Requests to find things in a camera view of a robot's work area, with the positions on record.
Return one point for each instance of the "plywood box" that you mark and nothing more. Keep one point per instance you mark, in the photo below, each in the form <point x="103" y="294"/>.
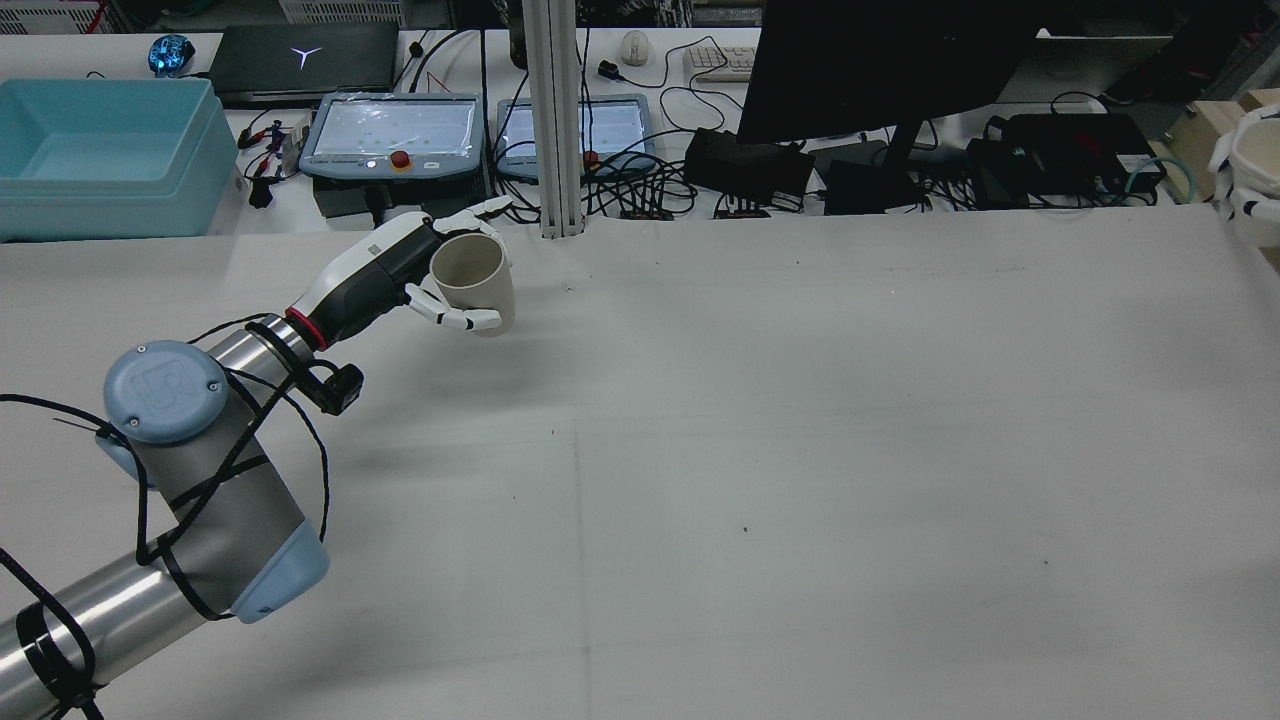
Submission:
<point x="1195" y="140"/>

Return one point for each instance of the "black Huawei monitor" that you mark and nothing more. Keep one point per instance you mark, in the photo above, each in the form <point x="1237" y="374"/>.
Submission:
<point x="880" y="60"/>

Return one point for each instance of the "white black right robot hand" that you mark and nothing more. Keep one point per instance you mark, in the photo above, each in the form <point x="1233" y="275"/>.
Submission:
<point x="1222" y="165"/>

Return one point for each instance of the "white mouse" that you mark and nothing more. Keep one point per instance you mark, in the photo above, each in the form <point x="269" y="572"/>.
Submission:
<point x="635" y="47"/>

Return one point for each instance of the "black hub orange ports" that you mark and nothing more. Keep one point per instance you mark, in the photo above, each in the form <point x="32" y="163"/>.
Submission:
<point x="742" y="212"/>
<point x="647" y="213"/>

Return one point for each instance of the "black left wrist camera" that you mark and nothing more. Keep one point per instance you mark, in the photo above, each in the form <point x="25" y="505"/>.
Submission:
<point x="340" y="388"/>

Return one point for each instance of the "blue grey teach pendant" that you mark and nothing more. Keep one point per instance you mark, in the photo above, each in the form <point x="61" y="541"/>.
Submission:
<point x="620" y="130"/>
<point x="390" y="130"/>

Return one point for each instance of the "blue shiny mouse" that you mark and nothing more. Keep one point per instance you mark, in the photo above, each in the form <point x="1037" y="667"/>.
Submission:
<point x="170" y="55"/>

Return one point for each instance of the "grey pendant holder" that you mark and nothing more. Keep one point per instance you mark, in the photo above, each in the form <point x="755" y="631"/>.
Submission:
<point x="400" y="205"/>

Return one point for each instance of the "white plastic crate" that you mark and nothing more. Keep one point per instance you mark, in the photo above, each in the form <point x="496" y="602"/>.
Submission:
<point x="345" y="10"/>
<point x="50" y="15"/>

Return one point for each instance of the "black power brick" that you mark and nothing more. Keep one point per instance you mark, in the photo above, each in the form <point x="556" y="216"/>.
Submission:
<point x="750" y="162"/>

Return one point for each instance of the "light blue storage box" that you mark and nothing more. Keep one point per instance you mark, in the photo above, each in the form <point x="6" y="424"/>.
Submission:
<point x="110" y="190"/>

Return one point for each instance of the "black power adapter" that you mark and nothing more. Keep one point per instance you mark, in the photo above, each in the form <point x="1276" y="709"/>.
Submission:
<point x="870" y="188"/>

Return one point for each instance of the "black laptop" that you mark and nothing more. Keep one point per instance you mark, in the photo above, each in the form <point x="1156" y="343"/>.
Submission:
<point x="300" y="70"/>

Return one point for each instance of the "beige cup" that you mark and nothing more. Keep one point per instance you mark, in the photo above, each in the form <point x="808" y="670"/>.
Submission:
<point x="480" y="280"/>

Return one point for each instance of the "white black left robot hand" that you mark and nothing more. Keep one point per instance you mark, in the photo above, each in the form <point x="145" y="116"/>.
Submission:
<point x="370" y="280"/>

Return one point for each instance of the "black monitor stand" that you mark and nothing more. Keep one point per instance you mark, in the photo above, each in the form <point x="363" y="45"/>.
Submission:
<point x="903" y="145"/>

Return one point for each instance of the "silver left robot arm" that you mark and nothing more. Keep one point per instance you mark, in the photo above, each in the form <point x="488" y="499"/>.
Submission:
<point x="165" y="390"/>

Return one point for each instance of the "aluminium profile cell frame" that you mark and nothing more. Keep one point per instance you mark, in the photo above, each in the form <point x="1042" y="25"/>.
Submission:
<point x="555" y="120"/>

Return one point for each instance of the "white keyboard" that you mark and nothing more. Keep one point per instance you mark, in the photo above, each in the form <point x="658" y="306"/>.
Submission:
<point x="720" y="63"/>

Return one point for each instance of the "large black device box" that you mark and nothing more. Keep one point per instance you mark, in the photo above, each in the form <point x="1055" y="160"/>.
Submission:
<point x="1070" y="150"/>

